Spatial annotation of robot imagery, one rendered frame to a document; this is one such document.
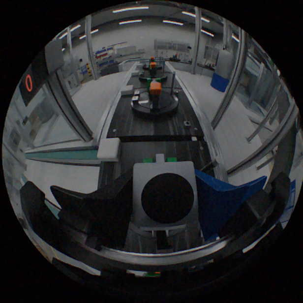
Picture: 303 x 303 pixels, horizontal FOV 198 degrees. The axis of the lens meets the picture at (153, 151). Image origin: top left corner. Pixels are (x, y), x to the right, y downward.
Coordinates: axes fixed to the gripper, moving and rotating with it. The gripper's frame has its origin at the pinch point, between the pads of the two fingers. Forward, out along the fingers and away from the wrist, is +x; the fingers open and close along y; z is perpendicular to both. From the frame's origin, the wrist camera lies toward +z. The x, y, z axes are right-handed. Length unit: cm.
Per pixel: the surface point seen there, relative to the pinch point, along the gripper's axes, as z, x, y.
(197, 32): 100, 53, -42
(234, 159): -9.0, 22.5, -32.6
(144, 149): -1.3, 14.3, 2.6
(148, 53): 466, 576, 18
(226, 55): 63, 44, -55
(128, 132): 1.7, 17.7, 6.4
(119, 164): -3.5, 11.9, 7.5
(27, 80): 15.9, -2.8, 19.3
